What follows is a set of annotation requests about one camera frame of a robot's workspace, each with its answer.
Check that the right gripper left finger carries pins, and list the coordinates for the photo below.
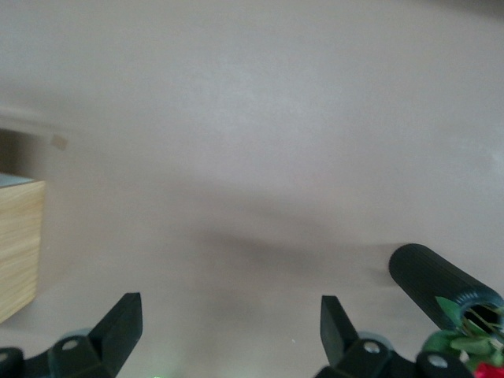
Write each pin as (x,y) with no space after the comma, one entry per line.
(106,346)

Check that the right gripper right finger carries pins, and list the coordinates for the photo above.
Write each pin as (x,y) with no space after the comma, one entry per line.
(354,358)

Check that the wooden drawer cabinet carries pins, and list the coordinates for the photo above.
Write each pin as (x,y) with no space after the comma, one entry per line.
(19,248)

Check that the artificial red rose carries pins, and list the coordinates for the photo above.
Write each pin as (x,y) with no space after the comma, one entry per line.
(464,342)

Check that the black ribbed vase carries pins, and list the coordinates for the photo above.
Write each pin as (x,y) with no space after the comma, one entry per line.
(429,275)

